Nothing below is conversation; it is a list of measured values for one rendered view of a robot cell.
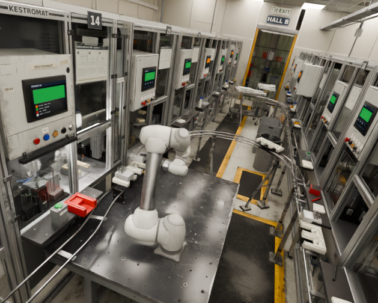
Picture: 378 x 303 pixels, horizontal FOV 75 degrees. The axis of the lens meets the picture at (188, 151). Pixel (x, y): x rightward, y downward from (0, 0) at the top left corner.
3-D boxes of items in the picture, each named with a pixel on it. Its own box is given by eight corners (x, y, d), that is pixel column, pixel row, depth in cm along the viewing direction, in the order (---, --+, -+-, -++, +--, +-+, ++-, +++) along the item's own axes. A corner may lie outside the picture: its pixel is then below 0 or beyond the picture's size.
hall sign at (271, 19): (288, 26, 804) (291, 17, 793) (265, 23, 820) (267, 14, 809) (288, 26, 807) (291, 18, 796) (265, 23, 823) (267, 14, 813)
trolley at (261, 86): (269, 119, 766) (279, 88, 724) (251, 115, 772) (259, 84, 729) (266, 112, 841) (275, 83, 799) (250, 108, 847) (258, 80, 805)
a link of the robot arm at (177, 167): (168, 174, 215) (174, 161, 220) (185, 180, 211) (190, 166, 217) (167, 169, 205) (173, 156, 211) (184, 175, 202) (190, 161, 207)
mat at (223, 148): (216, 190, 365) (216, 189, 364) (179, 178, 378) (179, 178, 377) (251, 106, 875) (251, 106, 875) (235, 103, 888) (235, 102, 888)
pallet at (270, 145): (253, 144, 338) (255, 137, 334) (259, 143, 347) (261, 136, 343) (276, 156, 315) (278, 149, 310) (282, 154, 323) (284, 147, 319)
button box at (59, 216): (59, 228, 142) (57, 211, 136) (48, 223, 143) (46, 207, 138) (69, 219, 149) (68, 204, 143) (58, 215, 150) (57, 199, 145)
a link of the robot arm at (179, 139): (190, 137, 171) (170, 134, 170) (193, 124, 154) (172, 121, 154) (188, 154, 165) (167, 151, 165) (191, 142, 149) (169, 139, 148)
